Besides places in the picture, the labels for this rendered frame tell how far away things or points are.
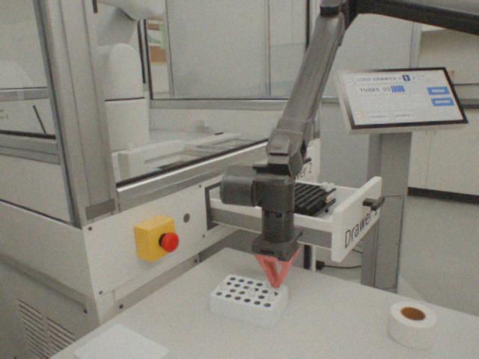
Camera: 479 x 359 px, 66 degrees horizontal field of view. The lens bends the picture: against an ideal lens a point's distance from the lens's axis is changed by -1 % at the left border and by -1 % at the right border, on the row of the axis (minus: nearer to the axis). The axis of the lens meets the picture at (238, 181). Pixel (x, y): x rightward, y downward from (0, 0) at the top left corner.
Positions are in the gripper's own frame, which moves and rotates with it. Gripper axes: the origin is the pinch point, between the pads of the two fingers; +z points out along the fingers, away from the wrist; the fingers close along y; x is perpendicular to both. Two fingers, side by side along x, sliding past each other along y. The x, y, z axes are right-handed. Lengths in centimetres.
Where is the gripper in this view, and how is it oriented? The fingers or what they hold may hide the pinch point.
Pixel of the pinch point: (277, 281)
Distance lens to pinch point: 71.5
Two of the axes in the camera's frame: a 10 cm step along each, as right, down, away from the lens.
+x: 9.0, 0.9, -4.3
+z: 0.2, 9.6, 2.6
